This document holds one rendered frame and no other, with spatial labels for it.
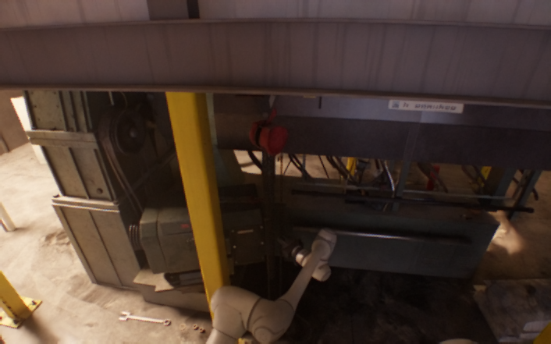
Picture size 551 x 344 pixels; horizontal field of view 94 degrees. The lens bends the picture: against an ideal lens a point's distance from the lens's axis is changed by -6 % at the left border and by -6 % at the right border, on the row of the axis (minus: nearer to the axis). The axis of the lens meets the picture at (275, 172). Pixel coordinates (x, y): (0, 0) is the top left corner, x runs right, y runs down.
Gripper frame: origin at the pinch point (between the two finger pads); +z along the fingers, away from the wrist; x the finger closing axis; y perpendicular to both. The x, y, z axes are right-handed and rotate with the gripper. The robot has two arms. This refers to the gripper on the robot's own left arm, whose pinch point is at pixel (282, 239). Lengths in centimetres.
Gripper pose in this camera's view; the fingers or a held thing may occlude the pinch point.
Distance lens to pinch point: 180.1
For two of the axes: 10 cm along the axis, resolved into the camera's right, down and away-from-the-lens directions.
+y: 0.0, -8.7, -5.0
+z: -6.4, -3.8, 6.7
